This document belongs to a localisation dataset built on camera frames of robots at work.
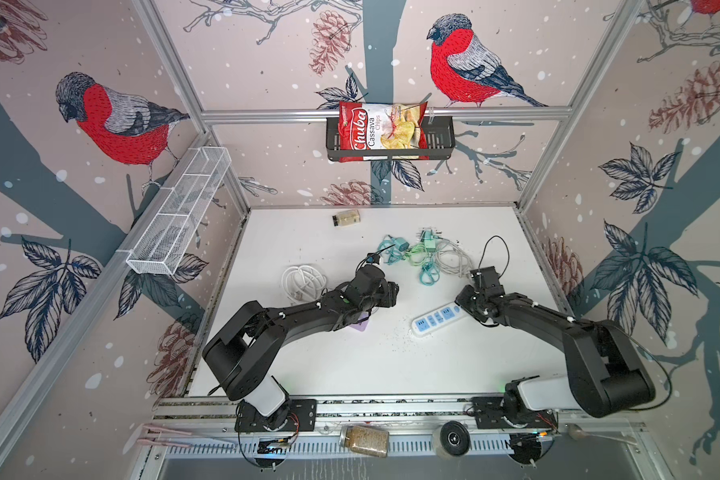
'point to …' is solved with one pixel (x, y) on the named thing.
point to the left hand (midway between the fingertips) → (393, 288)
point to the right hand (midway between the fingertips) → (457, 303)
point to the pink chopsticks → (162, 429)
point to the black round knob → (454, 438)
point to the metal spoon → (576, 432)
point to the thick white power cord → (303, 283)
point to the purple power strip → (362, 325)
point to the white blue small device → (430, 321)
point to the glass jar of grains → (367, 441)
